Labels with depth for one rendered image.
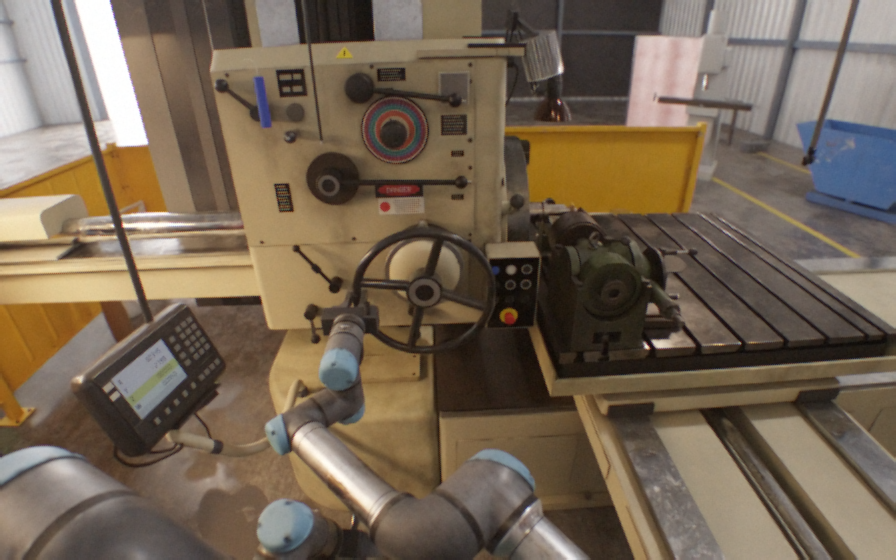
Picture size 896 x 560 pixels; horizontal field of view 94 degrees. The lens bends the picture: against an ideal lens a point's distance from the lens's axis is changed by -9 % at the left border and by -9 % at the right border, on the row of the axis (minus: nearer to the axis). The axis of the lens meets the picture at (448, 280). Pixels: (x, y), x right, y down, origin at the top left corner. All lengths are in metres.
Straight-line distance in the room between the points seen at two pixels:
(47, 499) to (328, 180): 0.96
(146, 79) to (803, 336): 2.61
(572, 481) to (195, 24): 2.42
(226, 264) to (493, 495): 1.34
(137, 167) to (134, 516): 4.12
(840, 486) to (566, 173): 2.90
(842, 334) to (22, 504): 2.05
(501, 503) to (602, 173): 3.51
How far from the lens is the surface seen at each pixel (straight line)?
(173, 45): 2.14
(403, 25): 1.90
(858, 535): 1.76
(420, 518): 0.75
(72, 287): 2.25
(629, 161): 4.12
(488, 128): 1.28
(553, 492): 2.28
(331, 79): 1.27
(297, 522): 0.78
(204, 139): 2.15
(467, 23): 1.91
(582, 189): 4.04
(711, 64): 7.21
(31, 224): 2.18
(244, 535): 2.40
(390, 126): 1.17
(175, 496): 2.68
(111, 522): 0.43
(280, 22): 1.98
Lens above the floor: 1.89
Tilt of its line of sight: 29 degrees down
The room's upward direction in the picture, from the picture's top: 1 degrees counter-clockwise
